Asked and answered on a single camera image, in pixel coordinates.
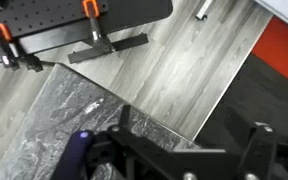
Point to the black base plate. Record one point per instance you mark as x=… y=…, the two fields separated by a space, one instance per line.
x=134 y=10

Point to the black perforated mounting board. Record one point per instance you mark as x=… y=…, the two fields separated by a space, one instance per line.
x=34 y=15

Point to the red panel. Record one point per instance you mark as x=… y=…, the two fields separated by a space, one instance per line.
x=279 y=50

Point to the white furniture leg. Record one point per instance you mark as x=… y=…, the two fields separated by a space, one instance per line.
x=204 y=9

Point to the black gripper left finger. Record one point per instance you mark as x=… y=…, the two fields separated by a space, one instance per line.
x=140 y=150

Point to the white board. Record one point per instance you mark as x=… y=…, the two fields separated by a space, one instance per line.
x=285 y=10

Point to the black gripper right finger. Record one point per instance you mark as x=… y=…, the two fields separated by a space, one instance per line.
x=260 y=150

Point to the black flat metal bar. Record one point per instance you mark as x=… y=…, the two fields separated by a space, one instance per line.
x=130 y=41

